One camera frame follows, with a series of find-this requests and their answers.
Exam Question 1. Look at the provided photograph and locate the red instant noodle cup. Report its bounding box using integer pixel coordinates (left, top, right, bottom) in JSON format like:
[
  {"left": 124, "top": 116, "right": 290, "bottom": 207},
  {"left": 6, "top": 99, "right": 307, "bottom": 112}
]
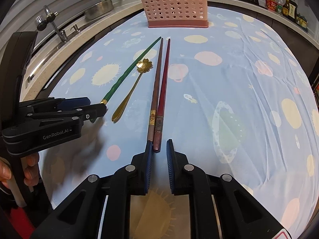
[{"left": 265, "top": 0, "right": 277, "bottom": 11}]

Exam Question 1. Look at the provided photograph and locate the stainless steel sink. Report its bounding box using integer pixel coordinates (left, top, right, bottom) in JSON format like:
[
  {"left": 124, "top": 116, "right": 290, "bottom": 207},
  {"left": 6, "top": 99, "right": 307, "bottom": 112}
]
[{"left": 23, "top": 25, "right": 85, "bottom": 89}]

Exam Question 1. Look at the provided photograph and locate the green chopstick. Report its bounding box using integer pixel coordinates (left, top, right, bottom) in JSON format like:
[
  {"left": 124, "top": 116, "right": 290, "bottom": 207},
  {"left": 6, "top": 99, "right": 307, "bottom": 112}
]
[{"left": 101, "top": 37, "right": 161, "bottom": 105}]

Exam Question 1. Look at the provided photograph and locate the chrome kitchen faucet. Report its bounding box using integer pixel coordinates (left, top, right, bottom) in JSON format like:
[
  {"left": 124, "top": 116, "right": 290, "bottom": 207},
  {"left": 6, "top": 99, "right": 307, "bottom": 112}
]
[{"left": 35, "top": 5, "right": 67, "bottom": 43}]

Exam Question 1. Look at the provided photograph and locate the brown chopstick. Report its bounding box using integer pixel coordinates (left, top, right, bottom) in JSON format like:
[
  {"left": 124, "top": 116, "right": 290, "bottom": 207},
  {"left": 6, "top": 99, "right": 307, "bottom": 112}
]
[{"left": 147, "top": 38, "right": 163, "bottom": 142}]

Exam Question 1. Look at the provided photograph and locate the teal seasoning jar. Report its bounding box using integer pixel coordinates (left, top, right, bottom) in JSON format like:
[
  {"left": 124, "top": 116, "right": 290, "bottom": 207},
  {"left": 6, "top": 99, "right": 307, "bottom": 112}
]
[{"left": 296, "top": 13, "right": 308, "bottom": 32}]

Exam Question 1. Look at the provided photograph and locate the pink perforated utensil holder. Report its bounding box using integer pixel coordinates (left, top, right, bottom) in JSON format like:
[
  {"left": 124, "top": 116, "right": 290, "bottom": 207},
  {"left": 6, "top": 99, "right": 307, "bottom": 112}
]
[{"left": 141, "top": 0, "right": 209, "bottom": 28}]

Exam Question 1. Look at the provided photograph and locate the black vinegar bottle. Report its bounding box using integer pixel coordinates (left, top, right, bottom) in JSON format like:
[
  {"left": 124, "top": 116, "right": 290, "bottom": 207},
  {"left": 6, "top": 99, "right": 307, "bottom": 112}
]
[{"left": 288, "top": 0, "right": 298, "bottom": 23}]

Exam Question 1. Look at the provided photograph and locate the blue patterned tablecloth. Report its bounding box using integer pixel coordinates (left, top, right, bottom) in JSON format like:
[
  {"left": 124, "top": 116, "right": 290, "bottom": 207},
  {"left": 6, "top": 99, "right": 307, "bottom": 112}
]
[{"left": 40, "top": 7, "right": 318, "bottom": 238}]

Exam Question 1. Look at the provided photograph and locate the stainless steel bowl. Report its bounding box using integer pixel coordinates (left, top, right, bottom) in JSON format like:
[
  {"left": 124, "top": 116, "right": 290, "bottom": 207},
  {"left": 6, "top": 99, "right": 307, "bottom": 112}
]
[{"left": 84, "top": 0, "right": 114, "bottom": 20}]

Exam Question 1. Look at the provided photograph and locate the red chopstick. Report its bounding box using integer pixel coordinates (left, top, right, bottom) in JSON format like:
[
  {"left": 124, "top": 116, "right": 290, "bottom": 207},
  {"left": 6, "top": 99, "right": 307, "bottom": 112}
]
[{"left": 153, "top": 39, "right": 171, "bottom": 153}]

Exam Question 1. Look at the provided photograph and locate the dark soy sauce bottle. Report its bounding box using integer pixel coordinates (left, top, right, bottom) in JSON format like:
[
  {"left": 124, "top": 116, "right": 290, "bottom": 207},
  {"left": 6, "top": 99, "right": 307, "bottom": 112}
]
[{"left": 282, "top": 0, "right": 290, "bottom": 17}]

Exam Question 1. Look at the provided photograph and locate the person's left hand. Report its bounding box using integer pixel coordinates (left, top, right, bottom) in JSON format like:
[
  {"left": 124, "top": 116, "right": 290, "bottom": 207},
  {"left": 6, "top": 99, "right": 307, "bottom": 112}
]
[{"left": 1, "top": 153, "right": 39, "bottom": 189}]

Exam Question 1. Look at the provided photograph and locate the gold flower spoon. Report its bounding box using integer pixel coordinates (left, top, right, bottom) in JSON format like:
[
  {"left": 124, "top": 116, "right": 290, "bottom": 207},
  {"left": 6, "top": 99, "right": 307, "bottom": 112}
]
[{"left": 111, "top": 58, "right": 153, "bottom": 123}]

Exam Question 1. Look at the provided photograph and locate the sink soap dispenser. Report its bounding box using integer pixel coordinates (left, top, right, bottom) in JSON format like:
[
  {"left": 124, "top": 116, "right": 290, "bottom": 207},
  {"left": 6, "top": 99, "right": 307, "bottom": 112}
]
[{"left": 71, "top": 24, "right": 80, "bottom": 33}]

